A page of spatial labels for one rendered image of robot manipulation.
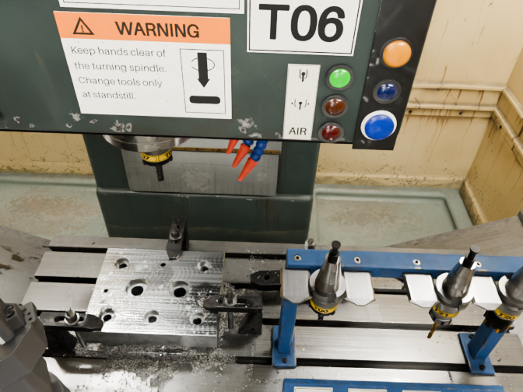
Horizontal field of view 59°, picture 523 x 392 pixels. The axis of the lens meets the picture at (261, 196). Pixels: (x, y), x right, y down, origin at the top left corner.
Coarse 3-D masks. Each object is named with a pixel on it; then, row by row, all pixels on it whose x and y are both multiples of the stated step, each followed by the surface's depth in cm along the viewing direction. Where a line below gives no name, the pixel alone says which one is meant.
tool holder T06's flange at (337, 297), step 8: (312, 280) 80; (344, 280) 80; (312, 288) 79; (344, 288) 79; (312, 296) 80; (320, 296) 78; (328, 296) 79; (336, 296) 78; (320, 304) 79; (336, 304) 80
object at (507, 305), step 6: (504, 276) 82; (498, 282) 81; (504, 282) 81; (498, 288) 81; (504, 288) 80; (504, 294) 79; (504, 300) 79; (510, 300) 78; (516, 300) 78; (522, 300) 78; (504, 306) 80; (510, 306) 79; (516, 306) 78; (522, 306) 80; (516, 312) 79
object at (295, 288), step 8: (280, 272) 83; (288, 272) 82; (296, 272) 82; (304, 272) 82; (280, 280) 81; (288, 280) 81; (296, 280) 81; (304, 280) 81; (280, 288) 80; (288, 288) 80; (296, 288) 80; (304, 288) 80; (280, 296) 79; (288, 296) 79; (296, 296) 79; (304, 296) 79
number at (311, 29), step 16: (304, 0) 39; (320, 0) 39; (336, 0) 39; (352, 0) 39; (304, 16) 40; (320, 16) 40; (336, 16) 40; (288, 32) 41; (304, 32) 41; (320, 32) 41; (336, 32) 41
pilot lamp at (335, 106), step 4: (332, 100) 46; (336, 100) 46; (340, 100) 46; (328, 104) 46; (332, 104) 46; (336, 104) 46; (340, 104) 46; (344, 104) 46; (328, 108) 46; (332, 108) 46; (336, 108) 46; (340, 108) 46; (344, 108) 46; (328, 112) 46; (332, 112) 46; (336, 112) 46; (340, 112) 46
